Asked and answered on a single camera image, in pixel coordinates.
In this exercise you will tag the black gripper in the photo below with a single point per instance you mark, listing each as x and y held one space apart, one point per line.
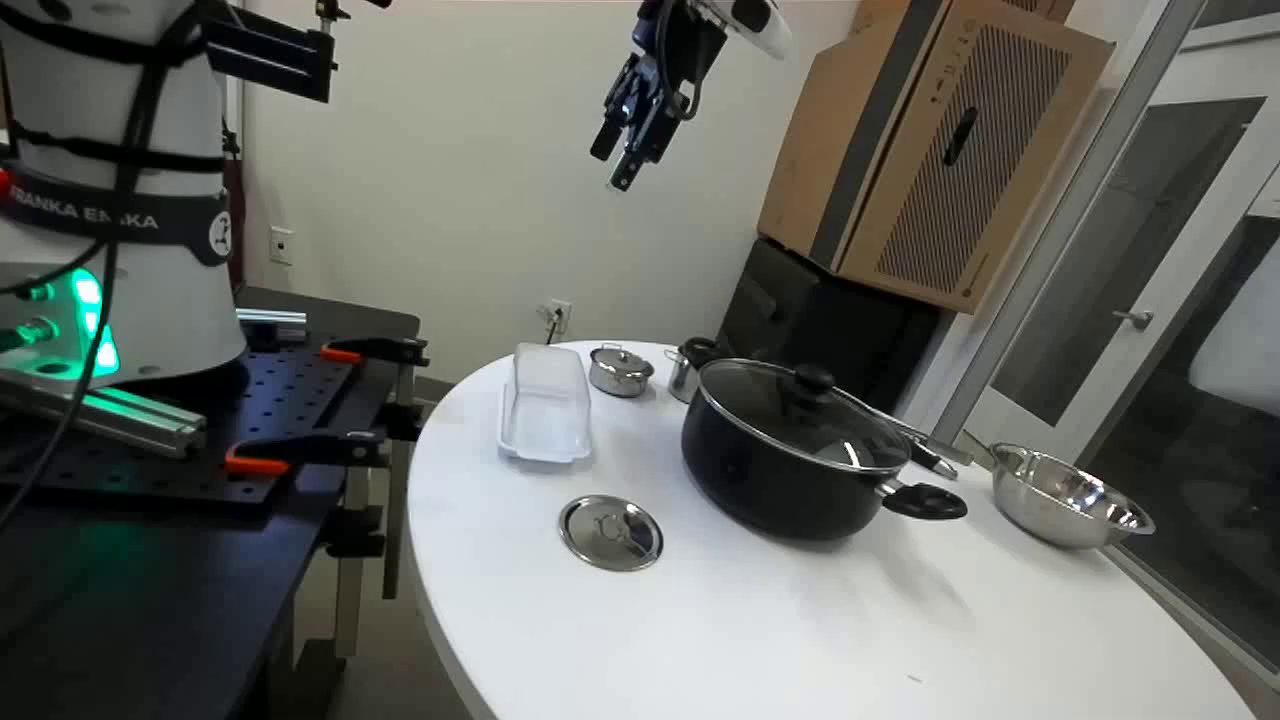
659 86

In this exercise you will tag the silver round lid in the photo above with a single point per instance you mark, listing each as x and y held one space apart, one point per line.
609 534

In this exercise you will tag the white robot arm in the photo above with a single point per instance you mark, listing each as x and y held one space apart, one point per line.
759 23

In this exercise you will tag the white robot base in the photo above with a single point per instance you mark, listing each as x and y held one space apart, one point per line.
115 210

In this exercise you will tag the small silver pot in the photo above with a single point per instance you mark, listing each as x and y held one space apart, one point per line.
616 375

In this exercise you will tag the glass pot lid black knob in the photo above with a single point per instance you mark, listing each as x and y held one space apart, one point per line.
801 414

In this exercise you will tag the black cooking pot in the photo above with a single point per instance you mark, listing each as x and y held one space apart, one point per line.
788 498

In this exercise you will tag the black storage cabinet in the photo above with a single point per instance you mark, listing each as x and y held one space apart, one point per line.
795 314

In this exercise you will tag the silver steel cup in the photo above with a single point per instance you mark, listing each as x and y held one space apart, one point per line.
691 359

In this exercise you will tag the cardboard box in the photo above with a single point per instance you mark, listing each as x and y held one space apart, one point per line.
922 143

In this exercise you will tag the black orange clamp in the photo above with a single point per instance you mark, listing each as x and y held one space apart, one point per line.
389 349
274 456

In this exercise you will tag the silver bowl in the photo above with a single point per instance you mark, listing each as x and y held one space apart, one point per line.
1063 501

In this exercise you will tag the black perforated workbench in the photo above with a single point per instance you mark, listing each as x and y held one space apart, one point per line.
160 610

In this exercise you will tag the black camera on mount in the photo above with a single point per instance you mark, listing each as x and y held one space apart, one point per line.
269 52

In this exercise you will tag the aluminium extrusion rail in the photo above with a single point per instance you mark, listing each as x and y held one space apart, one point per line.
110 414

